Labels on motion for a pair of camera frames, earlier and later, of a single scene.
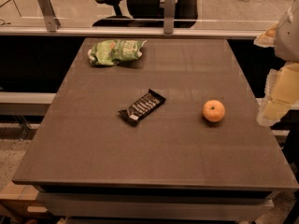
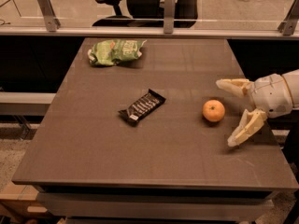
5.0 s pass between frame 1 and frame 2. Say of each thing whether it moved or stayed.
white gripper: moved
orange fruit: stayed
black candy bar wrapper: stayed
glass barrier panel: stayed
